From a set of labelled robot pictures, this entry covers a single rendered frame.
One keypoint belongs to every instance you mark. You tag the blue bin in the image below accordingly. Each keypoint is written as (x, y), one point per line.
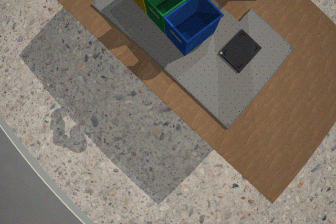
(191, 23)

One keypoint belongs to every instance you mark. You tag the green bin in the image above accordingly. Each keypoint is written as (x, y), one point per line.
(157, 9)

